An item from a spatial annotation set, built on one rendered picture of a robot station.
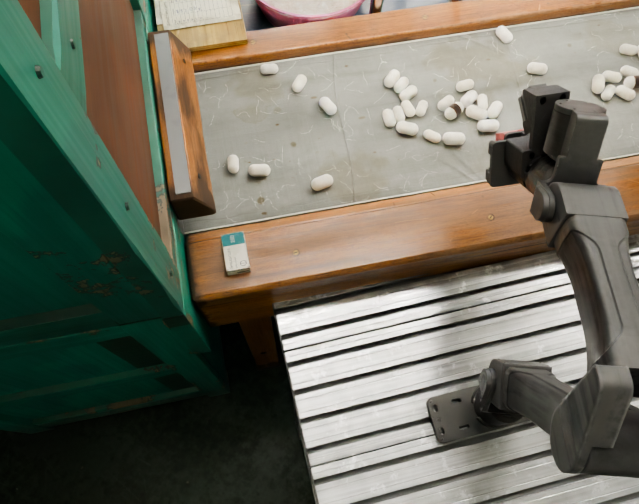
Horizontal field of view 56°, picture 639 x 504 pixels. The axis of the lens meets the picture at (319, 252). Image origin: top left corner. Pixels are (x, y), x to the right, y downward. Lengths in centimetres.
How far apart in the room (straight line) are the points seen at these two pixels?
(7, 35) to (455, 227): 73
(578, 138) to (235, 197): 52
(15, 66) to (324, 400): 71
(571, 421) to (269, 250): 50
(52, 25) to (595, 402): 53
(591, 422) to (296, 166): 62
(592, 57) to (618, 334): 73
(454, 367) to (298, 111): 50
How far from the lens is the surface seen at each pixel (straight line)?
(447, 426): 97
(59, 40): 50
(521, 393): 81
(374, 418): 96
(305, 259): 91
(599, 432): 60
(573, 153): 74
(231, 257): 90
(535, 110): 79
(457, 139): 104
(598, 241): 67
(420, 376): 98
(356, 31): 113
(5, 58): 37
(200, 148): 94
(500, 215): 99
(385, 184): 100
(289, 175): 100
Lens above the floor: 163
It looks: 70 degrees down
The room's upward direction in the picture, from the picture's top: 5 degrees clockwise
